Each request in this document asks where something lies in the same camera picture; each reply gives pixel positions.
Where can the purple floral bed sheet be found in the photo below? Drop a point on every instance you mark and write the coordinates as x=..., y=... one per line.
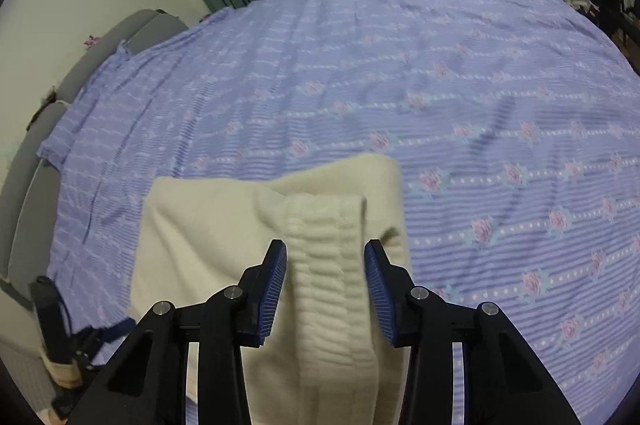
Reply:
x=515, y=123

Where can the purple toy on headboard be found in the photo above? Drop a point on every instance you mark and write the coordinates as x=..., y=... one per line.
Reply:
x=91, y=41

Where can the cream white pants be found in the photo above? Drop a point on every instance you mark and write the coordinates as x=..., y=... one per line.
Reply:
x=326, y=360

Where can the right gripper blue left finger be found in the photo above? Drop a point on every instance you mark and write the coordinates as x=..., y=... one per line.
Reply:
x=145, y=380

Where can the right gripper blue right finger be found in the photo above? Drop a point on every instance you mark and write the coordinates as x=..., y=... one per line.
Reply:
x=504, y=381

